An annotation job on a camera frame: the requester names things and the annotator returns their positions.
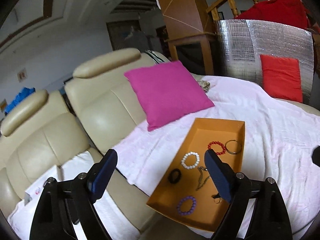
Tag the red cloth on railing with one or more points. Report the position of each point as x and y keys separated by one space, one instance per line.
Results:
x=289 y=12

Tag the bronze feather pendant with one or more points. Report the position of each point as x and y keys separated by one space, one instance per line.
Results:
x=203 y=178

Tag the dark wooden bangle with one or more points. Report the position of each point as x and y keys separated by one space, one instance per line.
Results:
x=174 y=176

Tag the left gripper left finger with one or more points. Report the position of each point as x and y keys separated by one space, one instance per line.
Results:
x=100 y=174

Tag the red pillow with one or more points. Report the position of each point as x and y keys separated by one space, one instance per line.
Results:
x=281 y=77

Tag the magenta pillow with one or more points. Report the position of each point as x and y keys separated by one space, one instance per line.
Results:
x=167 y=92

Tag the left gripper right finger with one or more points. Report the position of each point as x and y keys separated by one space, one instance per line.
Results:
x=230 y=185

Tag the orange jewelry box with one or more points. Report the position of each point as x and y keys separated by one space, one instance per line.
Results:
x=186 y=192

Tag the patterned small cloth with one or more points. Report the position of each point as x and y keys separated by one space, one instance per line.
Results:
x=205 y=85

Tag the silver foil insulation panel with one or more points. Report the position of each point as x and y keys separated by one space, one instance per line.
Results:
x=242 y=42

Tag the beige leather sofa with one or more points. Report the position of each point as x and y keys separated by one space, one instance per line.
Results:
x=116 y=63

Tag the pink white blanket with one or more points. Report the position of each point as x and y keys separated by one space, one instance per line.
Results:
x=276 y=138

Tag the metal hoop bangle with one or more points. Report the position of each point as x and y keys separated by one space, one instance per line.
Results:
x=233 y=147

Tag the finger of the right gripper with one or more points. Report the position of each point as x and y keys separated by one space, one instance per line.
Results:
x=316 y=156

